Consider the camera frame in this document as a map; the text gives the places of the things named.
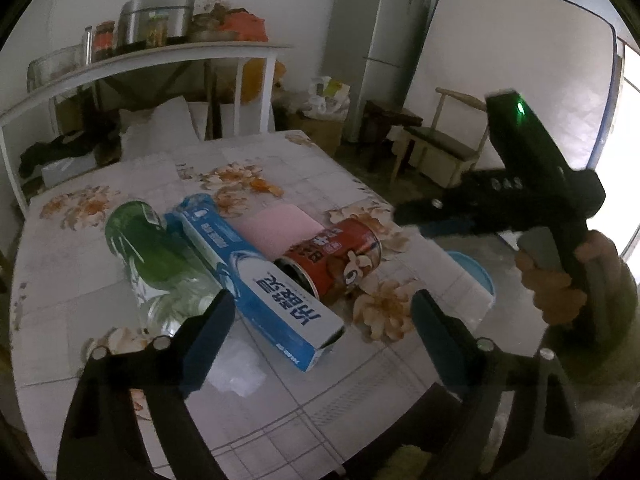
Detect white metal shelf rack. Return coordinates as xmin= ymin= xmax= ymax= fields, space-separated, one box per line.
xmin=0 ymin=42 xmax=294 ymax=216

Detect blue toothpaste box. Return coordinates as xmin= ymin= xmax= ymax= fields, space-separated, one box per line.
xmin=165 ymin=194 xmax=346 ymax=372

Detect clear plastic film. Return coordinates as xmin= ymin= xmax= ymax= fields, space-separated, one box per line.
xmin=207 ymin=330 xmax=272 ymax=397

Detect white blue-edged mattress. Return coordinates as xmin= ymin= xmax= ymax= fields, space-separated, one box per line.
xmin=400 ymin=0 xmax=619 ymax=201

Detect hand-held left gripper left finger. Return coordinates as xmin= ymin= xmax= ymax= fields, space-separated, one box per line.
xmin=56 ymin=289 xmax=236 ymax=480

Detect dark wooden stool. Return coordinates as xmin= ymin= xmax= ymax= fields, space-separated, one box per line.
xmin=362 ymin=100 xmax=424 ymax=161

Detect wooden chair dark seat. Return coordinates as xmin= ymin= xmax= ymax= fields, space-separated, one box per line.
xmin=390 ymin=87 xmax=494 ymax=189

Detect white plastic bags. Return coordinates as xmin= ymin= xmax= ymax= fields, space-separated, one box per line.
xmin=300 ymin=76 xmax=354 ymax=116

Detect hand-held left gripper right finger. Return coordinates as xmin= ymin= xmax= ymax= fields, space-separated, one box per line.
xmin=411 ymin=289 xmax=591 ymax=480

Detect white flat box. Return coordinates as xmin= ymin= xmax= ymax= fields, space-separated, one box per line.
xmin=41 ymin=157 xmax=99 ymax=187

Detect grey refrigerator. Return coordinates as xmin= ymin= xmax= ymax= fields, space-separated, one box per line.
xmin=322 ymin=0 xmax=433 ymax=144

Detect red lidded jar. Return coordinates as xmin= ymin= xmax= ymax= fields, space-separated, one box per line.
xmin=94 ymin=21 xmax=117 ymax=59

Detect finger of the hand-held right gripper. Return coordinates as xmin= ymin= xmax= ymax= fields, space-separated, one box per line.
xmin=395 ymin=193 xmax=503 ymax=237
xmin=457 ymin=170 xmax=527 ymax=195

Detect blue plastic basin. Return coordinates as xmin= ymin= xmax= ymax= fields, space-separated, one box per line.
xmin=445 ymin=250 xmax=496 ymax=312

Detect red drink can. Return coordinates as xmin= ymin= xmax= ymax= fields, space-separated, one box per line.
xmin=274 ymin=217 xmax=383 ymax=306

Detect green label plastic bottle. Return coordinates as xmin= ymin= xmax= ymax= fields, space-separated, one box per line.
xmin=105 ymin=201 xmax=226 ymax=339

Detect black chair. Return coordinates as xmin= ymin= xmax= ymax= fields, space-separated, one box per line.
xmin=345 ymin=385 xmax=466 ymax=480

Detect person's cream fleece jacket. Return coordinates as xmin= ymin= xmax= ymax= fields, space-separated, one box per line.
xmin=390 ymin=446 xmax=437 ymax=480

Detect white pillows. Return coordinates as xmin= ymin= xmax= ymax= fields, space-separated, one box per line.
xmin=117 ymin=95 xmax=261 ymax=161

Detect person's right hand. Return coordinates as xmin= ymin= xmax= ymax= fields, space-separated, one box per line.
xmin=515 ymin=231 xmax=627 ymax=327

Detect black cloth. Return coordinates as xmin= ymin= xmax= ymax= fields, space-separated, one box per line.
xmin=19 ymin=130 xmax=121 ymax=179

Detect brown cardboard box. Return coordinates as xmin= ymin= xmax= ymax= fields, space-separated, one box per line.
xmin=285 ymin=110 xmax=346 ymax=157

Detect yellow plastic bag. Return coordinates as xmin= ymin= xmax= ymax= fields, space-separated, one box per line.
xmin=240 ymin=57 xmax=286 ymax=104

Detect pink sponge block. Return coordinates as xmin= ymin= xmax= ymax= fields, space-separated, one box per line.
xmin=232 ymin=204 xmax=326 ymax=261

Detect dark food bag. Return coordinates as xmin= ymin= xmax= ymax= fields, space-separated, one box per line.
xmin=192 ymin=2 xmax=226 ymax=31

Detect large metal pot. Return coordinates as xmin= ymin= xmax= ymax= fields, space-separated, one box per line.
xmin=118 ymin=0 xmax=196 ymax=46

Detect orange plastic bag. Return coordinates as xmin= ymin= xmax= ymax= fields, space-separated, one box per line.
xmin=220 ymin=12 xmax=271 ymax=44

